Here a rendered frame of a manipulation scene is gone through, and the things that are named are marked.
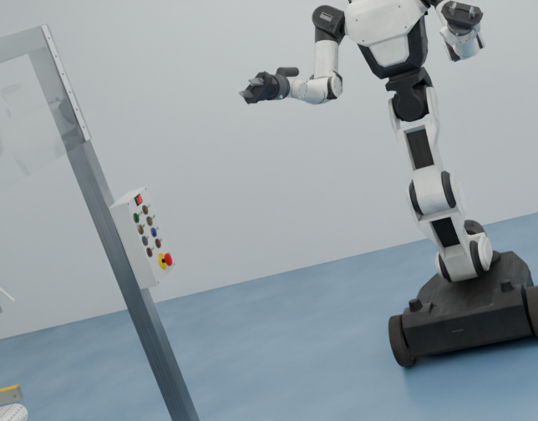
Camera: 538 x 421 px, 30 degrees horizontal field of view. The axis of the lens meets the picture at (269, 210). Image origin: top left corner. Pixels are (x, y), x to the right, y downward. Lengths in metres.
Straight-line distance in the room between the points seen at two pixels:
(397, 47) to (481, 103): 1.52
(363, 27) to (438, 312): 1.10
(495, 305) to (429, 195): 0.46
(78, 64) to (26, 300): 1.56
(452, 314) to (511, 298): 0.22
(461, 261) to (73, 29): 2.77
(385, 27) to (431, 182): 0.59
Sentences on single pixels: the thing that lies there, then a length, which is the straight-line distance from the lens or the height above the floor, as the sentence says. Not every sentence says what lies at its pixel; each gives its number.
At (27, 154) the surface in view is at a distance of 2.60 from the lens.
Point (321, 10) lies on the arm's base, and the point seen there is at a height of 1.38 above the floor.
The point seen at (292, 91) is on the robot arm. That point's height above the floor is 1.17.
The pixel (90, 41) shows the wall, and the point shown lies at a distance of 5.73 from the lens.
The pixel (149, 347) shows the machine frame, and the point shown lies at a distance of 3.03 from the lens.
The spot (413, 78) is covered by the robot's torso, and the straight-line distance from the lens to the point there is 3.78.
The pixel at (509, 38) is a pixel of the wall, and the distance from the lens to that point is 5.13.
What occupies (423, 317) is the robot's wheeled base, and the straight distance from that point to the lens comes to 3.83.
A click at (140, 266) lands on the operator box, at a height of 0.91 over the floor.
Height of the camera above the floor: 1.56
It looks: 12 degrees down
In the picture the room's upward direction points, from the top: 20 degrees counter-clockwise
